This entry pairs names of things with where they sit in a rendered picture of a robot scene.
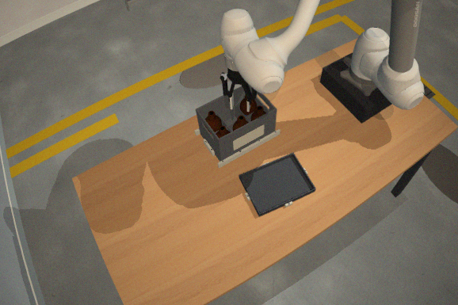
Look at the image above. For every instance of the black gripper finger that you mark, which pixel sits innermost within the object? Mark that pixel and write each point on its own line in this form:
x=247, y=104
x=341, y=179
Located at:
x=230, y=94
x=249, y=96

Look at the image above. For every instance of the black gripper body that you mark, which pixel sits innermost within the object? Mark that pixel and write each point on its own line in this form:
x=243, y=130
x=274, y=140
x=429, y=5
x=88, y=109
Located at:
x=234, y=74

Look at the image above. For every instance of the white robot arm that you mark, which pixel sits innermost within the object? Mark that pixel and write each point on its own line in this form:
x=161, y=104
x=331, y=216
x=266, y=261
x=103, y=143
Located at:
x=261, y=62

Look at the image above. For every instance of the grey divided bottle crate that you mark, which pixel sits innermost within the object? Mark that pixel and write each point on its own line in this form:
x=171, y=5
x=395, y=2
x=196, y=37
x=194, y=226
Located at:
x=242, y=137

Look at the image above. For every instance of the brown glass bottle with green label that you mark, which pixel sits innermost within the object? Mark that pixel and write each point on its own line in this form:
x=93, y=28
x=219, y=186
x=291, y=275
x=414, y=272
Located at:
x=241, y=120

